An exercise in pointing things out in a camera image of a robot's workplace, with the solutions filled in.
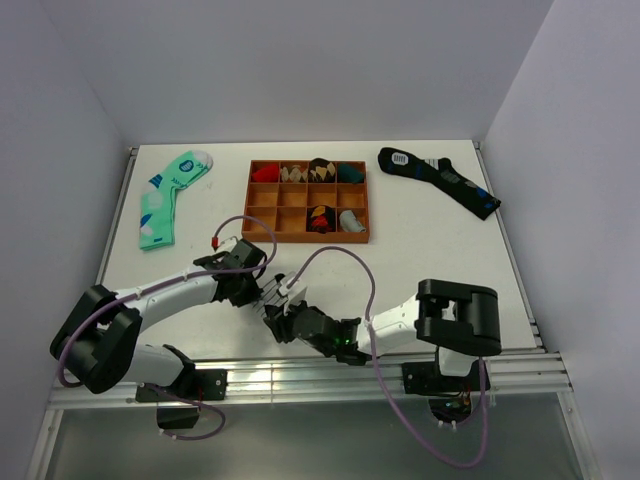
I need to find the white black-striped ankle sock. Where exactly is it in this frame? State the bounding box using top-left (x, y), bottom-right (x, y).
top-left (252, 274), bottom-right (286, 318)

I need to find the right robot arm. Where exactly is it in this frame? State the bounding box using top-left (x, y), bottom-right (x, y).
top-left (256, 275), bottom-right (502, 390)

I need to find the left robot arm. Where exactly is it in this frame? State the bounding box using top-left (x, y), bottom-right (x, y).
top-left (50, 238), bottom-right (266, 399)

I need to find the black red yellow argyle sock roll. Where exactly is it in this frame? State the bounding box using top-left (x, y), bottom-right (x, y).
top-left (306, 204), bottom-right (336, 234)

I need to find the wooden compartment tray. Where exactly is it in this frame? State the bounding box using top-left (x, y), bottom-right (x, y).
top-left (242, 160), bottom-right (371, 244)

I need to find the light grey rolled sock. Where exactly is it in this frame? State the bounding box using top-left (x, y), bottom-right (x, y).
top-left (338, 210), bottom-right (366, 233)

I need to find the mint green patterned sock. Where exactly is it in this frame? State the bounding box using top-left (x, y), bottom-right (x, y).
top-left (138, 150), bottom-right (213, 251)

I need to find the red rolled sock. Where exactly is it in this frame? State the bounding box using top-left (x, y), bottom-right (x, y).
top-left (251, 163), bottom-right (280, 183)

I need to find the beige argyle rolled sock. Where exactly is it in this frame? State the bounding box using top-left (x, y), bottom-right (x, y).
top-left (280, 162), bottom-right (308, 184)

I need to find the black tan argyle rolled sock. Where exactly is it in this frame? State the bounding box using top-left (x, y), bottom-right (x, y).
top-left (307, 158), bottom-right (337, 183)

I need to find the dark teal rolled sock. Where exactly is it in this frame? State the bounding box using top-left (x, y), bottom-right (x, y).
top-left (337, 163), bottom-right (365, 184)

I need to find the black blue patterned long sock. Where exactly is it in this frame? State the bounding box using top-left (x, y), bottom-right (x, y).
top-left (377, 147), bottom-right (501, 220)

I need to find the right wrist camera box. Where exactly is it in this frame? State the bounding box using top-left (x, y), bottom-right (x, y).
top-left (277, 272), bottom-right (307, 315)

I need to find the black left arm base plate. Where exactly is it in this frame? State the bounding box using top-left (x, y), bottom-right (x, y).
top-left (135, 369), bottom-right (228, 403)

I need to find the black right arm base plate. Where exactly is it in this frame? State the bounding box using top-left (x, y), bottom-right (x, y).
top-left (401, 360), bottom-right (491, 396)

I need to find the aluminium table edge rail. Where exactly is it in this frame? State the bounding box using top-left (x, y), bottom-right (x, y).
top-left (47, 353), bottom-right (572, 410)

